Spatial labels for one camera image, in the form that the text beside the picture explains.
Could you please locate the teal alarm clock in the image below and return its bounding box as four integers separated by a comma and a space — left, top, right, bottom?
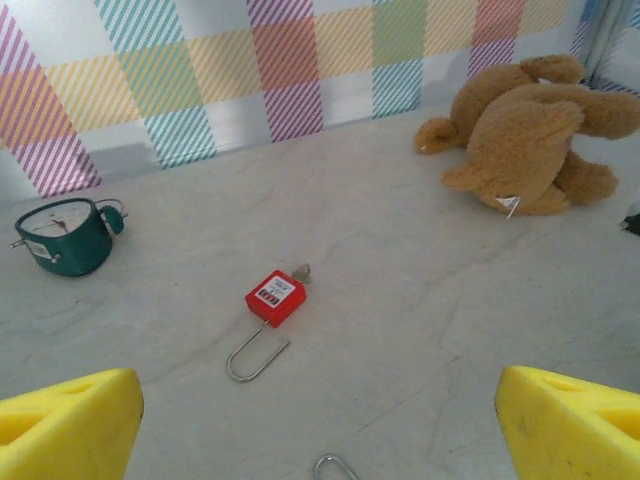
9, 197, 129, 277

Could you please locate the small brass padlock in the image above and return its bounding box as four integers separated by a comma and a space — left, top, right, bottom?
313, 452, 361, 480

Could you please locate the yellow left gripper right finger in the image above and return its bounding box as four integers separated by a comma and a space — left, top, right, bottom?
494, 365, 640, 480

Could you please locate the brown plush teddy bear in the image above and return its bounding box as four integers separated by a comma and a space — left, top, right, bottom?
412, 53, 640, 220

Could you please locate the aluminium frame post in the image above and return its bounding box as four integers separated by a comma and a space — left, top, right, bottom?
582, 0, 631, 86

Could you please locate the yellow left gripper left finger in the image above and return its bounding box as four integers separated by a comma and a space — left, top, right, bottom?
0, 367, 146, 480

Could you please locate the red safety padlock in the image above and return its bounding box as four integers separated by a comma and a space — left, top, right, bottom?
226, 269, 309, 384

